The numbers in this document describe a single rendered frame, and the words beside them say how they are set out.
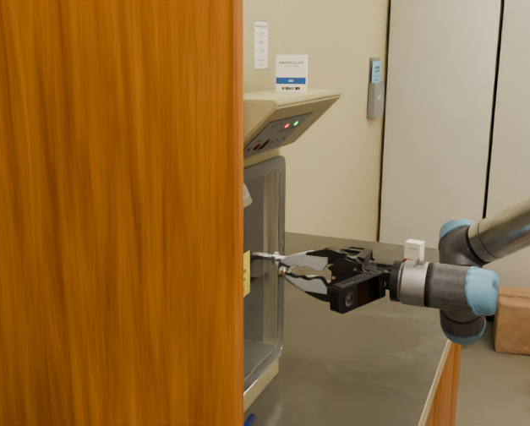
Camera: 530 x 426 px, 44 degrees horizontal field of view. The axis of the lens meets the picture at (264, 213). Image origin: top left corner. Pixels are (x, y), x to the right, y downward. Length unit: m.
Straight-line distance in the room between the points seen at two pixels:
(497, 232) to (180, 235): 0.56
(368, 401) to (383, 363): 0.16
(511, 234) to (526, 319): 2.65
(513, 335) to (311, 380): 2.58
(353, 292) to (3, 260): 0.55
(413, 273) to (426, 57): 2.96
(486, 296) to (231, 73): 0.53
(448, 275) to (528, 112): 2.90
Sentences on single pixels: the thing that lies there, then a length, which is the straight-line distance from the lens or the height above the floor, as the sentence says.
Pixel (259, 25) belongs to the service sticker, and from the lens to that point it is 1.13.
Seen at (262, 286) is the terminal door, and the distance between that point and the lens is 1.19.
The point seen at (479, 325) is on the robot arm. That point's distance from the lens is 1.19.
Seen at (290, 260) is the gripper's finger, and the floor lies 1.22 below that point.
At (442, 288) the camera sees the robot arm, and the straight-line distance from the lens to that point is 1.09.
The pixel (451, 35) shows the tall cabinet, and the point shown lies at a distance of 3.97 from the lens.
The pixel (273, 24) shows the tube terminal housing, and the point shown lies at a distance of 1.19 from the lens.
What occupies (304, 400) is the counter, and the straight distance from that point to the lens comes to 1.28.
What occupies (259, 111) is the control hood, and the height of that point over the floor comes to 1.49.
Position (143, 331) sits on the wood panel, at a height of 1.18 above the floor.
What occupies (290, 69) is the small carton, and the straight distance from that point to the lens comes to 1.08.
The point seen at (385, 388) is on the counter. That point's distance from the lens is 1.34.
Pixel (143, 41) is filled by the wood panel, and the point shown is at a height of 1.58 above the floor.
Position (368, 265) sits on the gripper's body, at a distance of 1.16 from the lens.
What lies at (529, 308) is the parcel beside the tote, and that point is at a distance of 3.79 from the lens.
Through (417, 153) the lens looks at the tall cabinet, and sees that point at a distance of 4.03.
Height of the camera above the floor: 1.57
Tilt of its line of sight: 13 degrees down
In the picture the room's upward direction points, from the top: straight up
